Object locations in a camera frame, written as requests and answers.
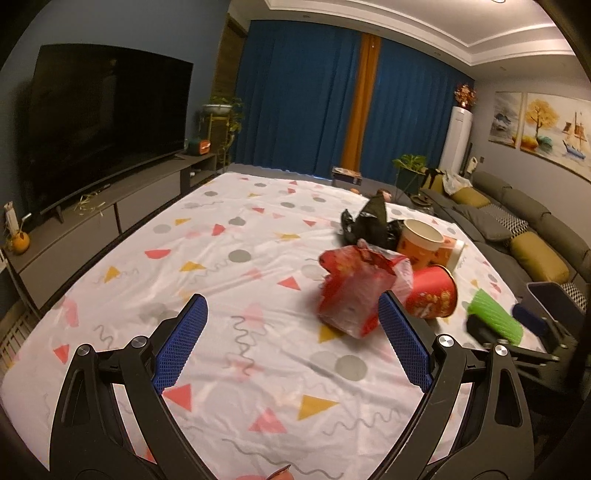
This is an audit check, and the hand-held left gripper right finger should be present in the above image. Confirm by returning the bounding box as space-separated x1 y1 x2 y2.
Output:
369 291 536 480

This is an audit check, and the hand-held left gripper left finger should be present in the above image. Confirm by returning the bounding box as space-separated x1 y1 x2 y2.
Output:
48 293 208 480

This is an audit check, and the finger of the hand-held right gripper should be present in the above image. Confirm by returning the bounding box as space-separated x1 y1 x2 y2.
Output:
465 314 561 370
512 303 580 358

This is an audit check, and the green foam net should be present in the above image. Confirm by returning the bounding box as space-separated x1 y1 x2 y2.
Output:
466 288 525 345

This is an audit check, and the grey plastic bin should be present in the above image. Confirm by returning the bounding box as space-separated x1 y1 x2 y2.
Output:
526 281 591 342

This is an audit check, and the red paper cup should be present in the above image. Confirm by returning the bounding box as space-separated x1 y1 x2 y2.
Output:
406 264 459 320

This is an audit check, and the red printed plastic bag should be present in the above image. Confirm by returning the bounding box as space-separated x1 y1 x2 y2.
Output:
318 244 414 339

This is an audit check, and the small orange paper cup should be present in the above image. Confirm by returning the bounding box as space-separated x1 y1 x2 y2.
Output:
436 234 466 269

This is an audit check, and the black plastic bag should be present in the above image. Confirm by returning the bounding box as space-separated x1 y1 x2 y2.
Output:
340 193 408 253

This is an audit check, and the black and white patterned cushion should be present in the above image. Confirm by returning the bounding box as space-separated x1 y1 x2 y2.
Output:
558 281 591 311
482 203 530 239

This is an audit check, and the large yellow cushion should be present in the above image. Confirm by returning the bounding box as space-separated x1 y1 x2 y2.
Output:
509 231 571 285

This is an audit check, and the white patterned tablecloth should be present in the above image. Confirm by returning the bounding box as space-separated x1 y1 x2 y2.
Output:
0 172 555 480

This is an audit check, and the grey sofa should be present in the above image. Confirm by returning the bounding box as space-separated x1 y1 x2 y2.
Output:
419 170 591 305

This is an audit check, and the grey cushion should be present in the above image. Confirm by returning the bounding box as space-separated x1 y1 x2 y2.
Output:
455 205 513 243

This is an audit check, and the small yellow cushion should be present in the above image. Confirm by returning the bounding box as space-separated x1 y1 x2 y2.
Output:
451 187 491 209

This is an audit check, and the grey television stand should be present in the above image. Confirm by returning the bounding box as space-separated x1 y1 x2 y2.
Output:
0 152 218 315

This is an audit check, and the white cloth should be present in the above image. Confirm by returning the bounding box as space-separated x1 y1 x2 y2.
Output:
442 171 473 195

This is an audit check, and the dried straw bundle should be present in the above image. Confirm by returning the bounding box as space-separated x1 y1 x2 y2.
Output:
75 193 105 216

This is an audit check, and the green potted plant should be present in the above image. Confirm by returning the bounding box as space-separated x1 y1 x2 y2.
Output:
392 154 428 195

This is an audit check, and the cardboard box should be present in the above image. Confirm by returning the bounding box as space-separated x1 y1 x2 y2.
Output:
332 167 363 186

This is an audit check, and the sailboat and tree painting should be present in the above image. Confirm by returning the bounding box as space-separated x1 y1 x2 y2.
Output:
520 92 591 168

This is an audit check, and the white standing air conditioner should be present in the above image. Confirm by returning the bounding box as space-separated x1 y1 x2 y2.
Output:
438 106 474 174

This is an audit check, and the small landscape painting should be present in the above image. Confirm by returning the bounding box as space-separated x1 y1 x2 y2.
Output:
488 91 525 147

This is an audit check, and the black television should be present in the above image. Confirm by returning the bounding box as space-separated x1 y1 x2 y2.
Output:
21 44 195 219

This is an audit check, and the trailing plant on stand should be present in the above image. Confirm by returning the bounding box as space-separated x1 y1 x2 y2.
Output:
200 95 245 163

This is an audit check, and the blue curtain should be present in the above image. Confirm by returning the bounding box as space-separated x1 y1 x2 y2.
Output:
360 39 468 186
230 18 362 175

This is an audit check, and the red flower decoration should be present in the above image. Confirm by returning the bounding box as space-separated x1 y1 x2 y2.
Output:
454 83 476 110

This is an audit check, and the orange curtain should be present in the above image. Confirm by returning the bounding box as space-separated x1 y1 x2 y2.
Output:
342 34 382 175

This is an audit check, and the wooden door panel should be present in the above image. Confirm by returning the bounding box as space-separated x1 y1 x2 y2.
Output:
215 14 250 163

